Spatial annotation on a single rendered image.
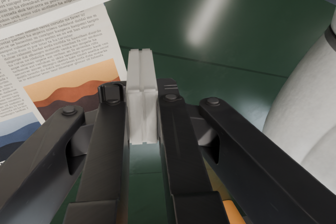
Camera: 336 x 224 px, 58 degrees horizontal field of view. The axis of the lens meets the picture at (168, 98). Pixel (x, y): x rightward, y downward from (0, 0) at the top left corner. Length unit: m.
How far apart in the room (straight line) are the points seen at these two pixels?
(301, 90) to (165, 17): 1.31
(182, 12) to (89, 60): 1.37
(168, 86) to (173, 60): 1.67
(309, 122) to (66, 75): 0.27
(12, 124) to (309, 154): 0.33
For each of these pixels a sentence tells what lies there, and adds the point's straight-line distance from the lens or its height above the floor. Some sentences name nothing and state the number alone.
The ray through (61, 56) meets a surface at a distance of 0.31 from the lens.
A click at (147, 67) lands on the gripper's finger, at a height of 1.18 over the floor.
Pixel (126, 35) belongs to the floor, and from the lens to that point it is 1.62.
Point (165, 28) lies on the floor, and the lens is 1.68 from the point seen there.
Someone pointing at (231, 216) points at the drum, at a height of 0.22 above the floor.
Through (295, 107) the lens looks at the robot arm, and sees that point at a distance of 0.38.
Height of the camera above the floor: 1.31
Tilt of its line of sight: 40 degrees down
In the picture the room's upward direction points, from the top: 153 degrees clockwise
